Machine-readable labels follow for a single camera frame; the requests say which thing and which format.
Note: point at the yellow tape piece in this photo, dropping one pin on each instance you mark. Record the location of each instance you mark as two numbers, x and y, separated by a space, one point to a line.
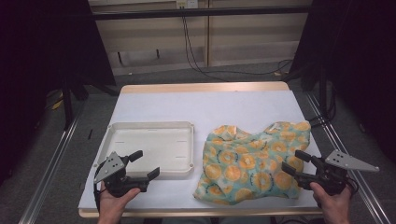
57 104

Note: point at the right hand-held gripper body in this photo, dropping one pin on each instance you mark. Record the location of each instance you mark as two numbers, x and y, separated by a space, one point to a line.
333 179

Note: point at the black curtain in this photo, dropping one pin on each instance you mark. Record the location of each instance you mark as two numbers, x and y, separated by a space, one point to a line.
358 62
46 62

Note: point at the orange slice print cloth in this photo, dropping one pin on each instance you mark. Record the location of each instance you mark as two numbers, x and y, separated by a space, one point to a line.
243 161

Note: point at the small black stick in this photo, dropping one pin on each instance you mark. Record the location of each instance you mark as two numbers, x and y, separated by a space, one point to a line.
90 134

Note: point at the white plastic tray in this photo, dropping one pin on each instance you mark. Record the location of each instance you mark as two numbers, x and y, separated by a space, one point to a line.
149 143

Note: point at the person's left hand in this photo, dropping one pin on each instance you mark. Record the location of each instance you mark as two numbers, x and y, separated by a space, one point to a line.
113 207

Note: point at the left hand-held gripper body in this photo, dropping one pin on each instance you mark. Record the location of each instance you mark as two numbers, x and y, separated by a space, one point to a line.
112 166

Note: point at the black horizontal bar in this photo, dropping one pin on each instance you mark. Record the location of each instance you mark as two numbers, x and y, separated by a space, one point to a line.
199 12

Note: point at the person's right hand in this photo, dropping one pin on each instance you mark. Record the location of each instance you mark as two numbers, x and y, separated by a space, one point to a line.
334 208

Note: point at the metal floor rail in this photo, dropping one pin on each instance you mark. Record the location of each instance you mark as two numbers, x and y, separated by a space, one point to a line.
342 149
49 174

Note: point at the wall power outlet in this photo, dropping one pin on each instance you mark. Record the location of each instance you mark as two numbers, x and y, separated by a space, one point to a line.
186 3

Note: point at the black stand leg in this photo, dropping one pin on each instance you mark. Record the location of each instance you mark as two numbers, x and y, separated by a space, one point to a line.
323 93
67 109

